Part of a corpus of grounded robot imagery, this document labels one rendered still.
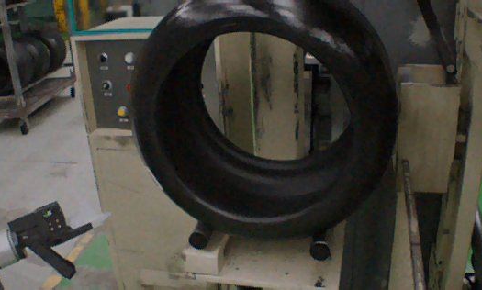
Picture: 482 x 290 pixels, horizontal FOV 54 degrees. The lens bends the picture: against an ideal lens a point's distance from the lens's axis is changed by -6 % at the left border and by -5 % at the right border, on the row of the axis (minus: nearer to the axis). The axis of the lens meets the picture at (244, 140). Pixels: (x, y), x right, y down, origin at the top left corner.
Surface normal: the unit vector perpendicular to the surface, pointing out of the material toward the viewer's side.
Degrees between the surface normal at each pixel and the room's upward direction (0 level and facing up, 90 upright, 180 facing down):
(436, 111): 90
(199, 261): 90
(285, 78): 90
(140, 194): 90
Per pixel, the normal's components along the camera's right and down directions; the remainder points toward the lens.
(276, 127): -0.23, 0.38
